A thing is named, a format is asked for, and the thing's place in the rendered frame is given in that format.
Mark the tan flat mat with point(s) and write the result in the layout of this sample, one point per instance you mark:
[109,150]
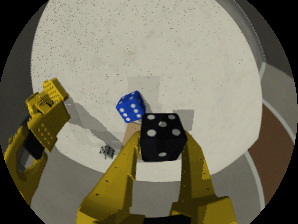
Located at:
[132,127]

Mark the blue die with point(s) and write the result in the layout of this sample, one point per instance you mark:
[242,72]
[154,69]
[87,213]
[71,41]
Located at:
[131,107]

